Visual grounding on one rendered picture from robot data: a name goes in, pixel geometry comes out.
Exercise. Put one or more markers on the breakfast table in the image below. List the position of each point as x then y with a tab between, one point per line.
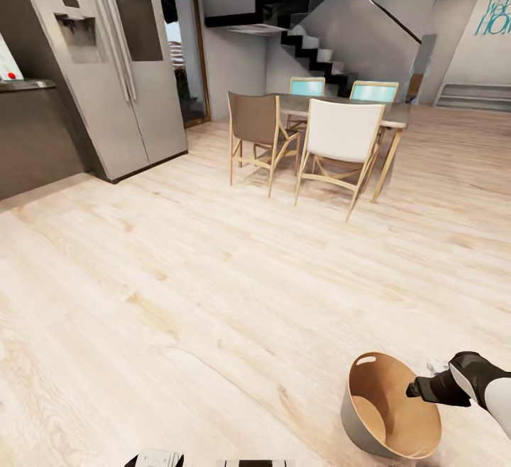
396	114

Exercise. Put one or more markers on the trash can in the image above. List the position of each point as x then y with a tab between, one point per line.
378	416

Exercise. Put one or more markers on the standing mirror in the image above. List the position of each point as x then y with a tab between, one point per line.
420	70

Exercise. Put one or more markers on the fixed window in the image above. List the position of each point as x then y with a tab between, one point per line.
184	34

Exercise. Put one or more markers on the fridge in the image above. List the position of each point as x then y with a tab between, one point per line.
112	66

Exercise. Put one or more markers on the stairs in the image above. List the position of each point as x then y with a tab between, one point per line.
340	40

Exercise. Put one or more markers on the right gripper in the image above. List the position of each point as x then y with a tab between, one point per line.
433	389

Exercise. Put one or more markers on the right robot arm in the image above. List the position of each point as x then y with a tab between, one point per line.
467	375

